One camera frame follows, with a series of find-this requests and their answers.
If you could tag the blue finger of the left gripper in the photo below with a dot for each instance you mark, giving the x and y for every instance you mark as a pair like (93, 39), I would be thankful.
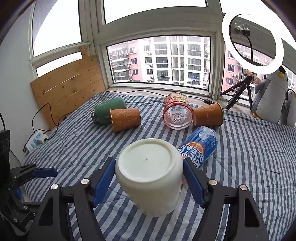
(44, 172)

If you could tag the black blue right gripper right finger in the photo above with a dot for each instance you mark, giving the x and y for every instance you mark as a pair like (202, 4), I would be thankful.
(244, 219)

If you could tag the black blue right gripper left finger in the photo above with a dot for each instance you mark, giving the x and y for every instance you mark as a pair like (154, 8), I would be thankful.
(52, 221)

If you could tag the white plastic cup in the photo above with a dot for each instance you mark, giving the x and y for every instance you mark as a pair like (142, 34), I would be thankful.
(150, 172)

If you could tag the brown paper cup right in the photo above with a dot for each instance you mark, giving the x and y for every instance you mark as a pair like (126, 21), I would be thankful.
(210, 115)

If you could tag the brown paper cup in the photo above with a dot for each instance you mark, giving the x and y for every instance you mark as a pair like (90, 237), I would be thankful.
(210, 115)
(124, 119)

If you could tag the brown paper cup left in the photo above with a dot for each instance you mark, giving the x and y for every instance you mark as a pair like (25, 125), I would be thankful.
(124, 119)

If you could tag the white power strip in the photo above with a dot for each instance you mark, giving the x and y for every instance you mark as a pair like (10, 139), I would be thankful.
(38, 138)

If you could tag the blue orange soda can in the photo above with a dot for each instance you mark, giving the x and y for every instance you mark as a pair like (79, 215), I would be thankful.
(199, 146)

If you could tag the green thermos bottle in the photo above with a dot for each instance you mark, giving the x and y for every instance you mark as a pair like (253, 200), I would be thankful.
(101, 112)

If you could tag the wooden board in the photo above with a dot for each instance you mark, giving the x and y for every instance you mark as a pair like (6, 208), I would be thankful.
(66, 88)

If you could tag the clear pink plastic bottle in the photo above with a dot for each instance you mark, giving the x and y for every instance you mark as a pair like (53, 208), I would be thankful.
(177, 113)

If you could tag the small plush penguin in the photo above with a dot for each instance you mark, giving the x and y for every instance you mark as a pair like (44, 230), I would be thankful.
(288, 111)

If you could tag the black tripod stand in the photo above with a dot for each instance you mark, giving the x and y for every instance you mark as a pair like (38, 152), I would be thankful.
(242, 85)

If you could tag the large plush penguin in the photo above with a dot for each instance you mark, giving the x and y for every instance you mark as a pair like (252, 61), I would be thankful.
(270, 96)

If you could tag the phone holder on gooseneck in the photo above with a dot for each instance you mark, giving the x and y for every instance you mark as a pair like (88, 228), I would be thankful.
(244, 31)

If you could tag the white ring light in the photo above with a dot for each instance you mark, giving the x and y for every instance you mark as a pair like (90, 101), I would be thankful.
(268, 69)

